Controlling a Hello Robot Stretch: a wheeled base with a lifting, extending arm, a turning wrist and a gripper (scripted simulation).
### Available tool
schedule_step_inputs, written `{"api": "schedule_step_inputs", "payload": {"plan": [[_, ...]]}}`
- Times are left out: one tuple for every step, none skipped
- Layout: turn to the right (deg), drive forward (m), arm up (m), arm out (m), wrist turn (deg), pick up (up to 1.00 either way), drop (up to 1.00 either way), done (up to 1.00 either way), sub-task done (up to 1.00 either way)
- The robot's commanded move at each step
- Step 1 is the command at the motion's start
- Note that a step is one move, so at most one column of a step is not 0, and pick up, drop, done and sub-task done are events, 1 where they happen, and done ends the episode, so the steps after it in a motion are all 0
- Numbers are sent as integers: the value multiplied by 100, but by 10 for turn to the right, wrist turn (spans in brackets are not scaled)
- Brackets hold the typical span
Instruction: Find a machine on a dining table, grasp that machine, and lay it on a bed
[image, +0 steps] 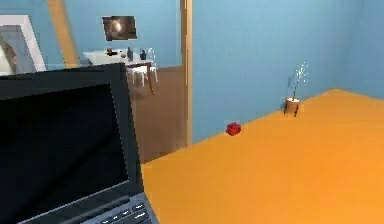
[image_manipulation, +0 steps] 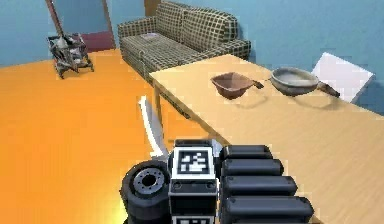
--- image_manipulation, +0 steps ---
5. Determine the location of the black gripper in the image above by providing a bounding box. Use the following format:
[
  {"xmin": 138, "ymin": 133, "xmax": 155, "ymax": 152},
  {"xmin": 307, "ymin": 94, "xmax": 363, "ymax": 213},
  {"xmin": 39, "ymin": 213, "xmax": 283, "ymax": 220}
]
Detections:
[{"xmin": 119, "ymin": 159, "xmax": 172, "ymax": 224}]

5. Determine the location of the light wooden dining table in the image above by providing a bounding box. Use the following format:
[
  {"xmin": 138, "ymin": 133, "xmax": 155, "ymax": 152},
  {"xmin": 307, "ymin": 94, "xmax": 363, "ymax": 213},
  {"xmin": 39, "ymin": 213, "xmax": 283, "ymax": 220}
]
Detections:
[{"xmin": 148, "ymin": 54, "xmax": 384, "ymax": 224}]

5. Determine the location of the white chair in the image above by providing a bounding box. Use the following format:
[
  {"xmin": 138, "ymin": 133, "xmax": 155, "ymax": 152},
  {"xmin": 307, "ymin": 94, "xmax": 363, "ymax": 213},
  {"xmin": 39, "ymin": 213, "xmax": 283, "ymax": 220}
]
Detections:
[
  {"xmin": 137, "ymin": 95, "xmax": 170, "ymax": 159},
  {"xmin": 311, "ymin": 51, "xmax": 376, "ymax": 104}
]

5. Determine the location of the checked olive sofa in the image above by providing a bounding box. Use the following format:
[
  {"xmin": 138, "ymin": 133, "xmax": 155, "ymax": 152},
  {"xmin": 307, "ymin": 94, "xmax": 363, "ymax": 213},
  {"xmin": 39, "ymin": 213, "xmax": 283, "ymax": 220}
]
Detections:
[{"xmin": 117, "ymin": 0, "xmax": 252, "ymax": 83}]

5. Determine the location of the grey flat item on sofa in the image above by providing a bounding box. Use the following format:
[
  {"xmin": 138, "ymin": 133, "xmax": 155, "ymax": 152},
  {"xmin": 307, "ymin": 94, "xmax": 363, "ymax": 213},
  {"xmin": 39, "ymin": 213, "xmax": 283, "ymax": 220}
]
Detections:
[{"xmin": 139, "ymin": 32, "xmax": 163, "ymax": 42}]

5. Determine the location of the dark metal rack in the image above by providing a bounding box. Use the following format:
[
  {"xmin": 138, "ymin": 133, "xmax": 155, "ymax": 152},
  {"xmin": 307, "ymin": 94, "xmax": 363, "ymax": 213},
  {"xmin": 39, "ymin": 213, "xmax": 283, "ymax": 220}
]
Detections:
[{"xmin": 47, "ymin": 32, "xmax": 95, "ymax": 80}]

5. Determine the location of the brown framed doorway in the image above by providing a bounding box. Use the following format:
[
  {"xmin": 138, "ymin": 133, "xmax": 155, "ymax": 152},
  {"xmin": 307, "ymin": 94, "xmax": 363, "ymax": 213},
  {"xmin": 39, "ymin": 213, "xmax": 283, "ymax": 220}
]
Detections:
[{"xmin": 45, "ymin": 0, "xmax": 117, "ymax": 54}]

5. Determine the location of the brown bowl with handle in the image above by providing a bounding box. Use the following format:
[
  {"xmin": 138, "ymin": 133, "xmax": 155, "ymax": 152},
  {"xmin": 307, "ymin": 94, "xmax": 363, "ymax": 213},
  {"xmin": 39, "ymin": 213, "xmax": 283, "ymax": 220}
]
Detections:
[{"xmin": 210, "ymin": 71, "xmax": 265, "ymax": 100}]

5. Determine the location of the grey pan with handle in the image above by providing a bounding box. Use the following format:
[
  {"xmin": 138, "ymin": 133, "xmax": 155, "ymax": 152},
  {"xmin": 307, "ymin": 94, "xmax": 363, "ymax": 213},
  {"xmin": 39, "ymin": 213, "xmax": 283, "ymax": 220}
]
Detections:
[{"xmin": 269, "ymin": 67, "xmax": 341, "ymax": 99}]

